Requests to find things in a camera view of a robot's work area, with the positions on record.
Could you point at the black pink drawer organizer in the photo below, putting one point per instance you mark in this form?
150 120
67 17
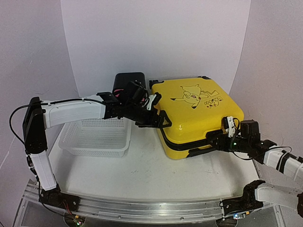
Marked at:
121 81

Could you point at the yellow Pikachu hard-shell suitcase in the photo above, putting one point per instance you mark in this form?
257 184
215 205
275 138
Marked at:
195 106

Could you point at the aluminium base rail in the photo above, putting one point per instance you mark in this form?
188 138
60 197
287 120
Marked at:
148 212

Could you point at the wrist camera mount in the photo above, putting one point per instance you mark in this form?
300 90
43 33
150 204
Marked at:
247 129
137 95

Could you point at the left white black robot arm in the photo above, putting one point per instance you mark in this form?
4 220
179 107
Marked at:
42 115

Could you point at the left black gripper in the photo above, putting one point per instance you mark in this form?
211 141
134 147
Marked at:
160 119

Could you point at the white perforated plastic basket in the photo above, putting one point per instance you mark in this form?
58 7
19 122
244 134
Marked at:
96 137

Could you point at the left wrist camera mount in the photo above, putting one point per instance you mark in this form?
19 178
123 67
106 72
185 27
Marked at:
137 95

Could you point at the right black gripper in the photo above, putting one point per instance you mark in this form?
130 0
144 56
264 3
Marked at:
221 144

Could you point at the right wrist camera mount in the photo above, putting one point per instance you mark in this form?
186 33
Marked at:
247 129

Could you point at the small green circuit board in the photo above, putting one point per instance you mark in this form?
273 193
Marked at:
75 222

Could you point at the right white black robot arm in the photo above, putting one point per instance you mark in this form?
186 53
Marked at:
251 148

